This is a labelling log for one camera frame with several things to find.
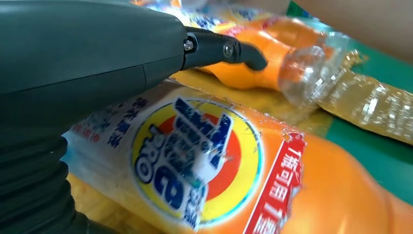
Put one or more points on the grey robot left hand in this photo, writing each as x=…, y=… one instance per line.
x=80, y=48

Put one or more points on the orange detergent bottle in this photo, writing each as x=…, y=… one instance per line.
x=338, y=193
x=290, y=29
x=258, y=76

